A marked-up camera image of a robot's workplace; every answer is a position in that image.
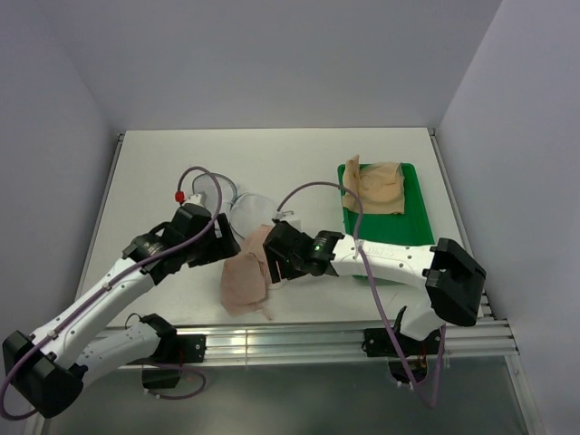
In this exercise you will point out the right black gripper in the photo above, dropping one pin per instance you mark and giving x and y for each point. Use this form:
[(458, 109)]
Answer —
[(272, 256)]

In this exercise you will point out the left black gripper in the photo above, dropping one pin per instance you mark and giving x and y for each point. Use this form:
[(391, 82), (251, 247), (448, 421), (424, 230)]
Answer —
[(221, 246)]

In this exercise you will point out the mesh laundry bag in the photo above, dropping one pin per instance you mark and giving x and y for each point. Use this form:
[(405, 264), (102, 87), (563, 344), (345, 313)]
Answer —
[(246, 211)]

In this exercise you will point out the pink bra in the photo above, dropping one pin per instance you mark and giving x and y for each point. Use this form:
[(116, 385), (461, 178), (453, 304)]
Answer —
[(246, 279)]

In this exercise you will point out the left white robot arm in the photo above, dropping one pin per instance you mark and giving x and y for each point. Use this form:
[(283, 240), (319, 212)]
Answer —
[(52, 366)]

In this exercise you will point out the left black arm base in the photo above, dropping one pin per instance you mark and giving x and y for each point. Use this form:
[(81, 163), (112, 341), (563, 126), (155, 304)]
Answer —
[(186, 349)]

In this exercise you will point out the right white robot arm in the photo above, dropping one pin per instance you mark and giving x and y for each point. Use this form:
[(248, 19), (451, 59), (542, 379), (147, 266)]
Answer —
[(450, 279)]

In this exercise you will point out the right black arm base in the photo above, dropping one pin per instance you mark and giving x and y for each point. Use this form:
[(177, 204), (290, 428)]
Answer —
[(377, 343)]

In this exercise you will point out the beige bra in tray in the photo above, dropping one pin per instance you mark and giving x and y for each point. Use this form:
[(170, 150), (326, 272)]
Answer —
[(379, 187)]

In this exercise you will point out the green plastic tray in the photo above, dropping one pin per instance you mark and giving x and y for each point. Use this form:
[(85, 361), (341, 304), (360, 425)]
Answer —
[(412, 228)]

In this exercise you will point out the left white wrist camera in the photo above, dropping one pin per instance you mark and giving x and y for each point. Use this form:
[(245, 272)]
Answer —
[(195, 199)]

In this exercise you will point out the aluminium frame rail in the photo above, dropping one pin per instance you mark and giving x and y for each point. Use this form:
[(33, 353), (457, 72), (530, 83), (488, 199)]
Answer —
[(341, 342)]

